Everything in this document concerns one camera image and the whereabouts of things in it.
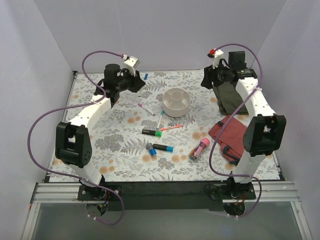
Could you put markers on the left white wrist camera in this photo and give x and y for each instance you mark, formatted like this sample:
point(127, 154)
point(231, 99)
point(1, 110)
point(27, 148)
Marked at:
point(130, 63)

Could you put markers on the green-capped black highlighter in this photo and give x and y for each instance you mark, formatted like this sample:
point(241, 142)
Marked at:
point(155, 133)

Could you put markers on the orange pen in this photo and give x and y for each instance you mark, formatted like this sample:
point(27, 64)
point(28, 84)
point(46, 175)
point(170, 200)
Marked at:
point(171, 127)

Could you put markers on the dark green cloth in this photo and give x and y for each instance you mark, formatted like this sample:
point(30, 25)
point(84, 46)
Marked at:
point(228, 99)

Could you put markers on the white round compartment organizer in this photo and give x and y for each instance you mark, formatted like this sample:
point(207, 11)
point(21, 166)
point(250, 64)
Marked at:
point(176, 102)

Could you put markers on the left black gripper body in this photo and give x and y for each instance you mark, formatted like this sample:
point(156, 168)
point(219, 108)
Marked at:
point(133, 81)

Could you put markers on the teal-capped white pen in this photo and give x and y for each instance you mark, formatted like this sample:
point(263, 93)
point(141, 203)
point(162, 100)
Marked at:
point(160, 119)

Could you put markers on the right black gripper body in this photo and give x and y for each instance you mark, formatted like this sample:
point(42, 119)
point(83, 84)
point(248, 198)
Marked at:
point(211, 75)

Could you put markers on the aluminium frame rail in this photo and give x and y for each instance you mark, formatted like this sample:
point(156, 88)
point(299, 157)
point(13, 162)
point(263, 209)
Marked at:
point(166, 211)

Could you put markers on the blue and grey cap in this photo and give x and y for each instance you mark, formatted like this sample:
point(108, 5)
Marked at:
point(151, 149)

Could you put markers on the blue-capped black highlighter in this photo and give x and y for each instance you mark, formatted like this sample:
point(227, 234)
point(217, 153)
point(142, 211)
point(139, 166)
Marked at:
point(163, 147)

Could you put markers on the red cloth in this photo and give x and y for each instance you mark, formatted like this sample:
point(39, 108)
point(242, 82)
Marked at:
point(231, 141)

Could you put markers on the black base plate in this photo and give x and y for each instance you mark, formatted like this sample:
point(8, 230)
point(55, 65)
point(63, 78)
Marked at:
point(171, 195)

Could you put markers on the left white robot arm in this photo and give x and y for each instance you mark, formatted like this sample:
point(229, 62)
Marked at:
point(72, 142)

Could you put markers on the purple-capped white pen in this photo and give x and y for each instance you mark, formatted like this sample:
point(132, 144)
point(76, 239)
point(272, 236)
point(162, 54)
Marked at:
point(146, 109)

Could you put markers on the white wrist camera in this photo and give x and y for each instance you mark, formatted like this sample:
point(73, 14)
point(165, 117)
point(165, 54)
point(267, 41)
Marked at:
point(216, 55)
point(130, 63)

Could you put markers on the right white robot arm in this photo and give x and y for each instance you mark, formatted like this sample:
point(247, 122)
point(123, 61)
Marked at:
point(264, 133)

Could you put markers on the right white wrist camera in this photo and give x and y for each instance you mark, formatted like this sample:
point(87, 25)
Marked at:
point(216, 55)

